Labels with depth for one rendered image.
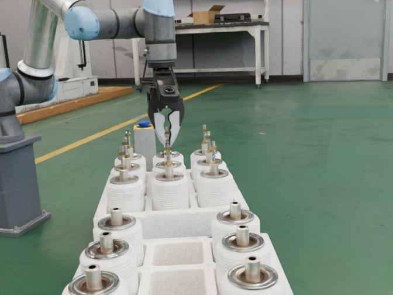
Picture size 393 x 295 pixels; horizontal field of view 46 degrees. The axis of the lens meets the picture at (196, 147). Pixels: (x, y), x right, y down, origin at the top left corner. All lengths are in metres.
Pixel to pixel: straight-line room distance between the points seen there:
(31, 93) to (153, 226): 0.70
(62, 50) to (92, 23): 3.78
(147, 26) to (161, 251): 0.53
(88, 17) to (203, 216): 0.55
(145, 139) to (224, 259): 0.84
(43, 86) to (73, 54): 3.25
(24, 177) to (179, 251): 0.77
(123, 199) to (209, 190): 0.22
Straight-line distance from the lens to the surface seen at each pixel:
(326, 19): 6.07
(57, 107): 4.24
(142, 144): 1.56
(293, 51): 6.10
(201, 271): 0.89
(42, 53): 1.59
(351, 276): 1.26
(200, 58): 6.36
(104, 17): 1.14
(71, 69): 4.89
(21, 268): 1.41
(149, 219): 1.16
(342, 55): 6.07
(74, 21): 1.12
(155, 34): 1.13
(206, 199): 1.19
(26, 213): 1.65
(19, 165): 1.60
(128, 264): 0.81
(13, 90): 1.60
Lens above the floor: 0.60
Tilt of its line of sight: 13 degrees down
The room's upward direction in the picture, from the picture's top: 3 degrees counter-clockwise
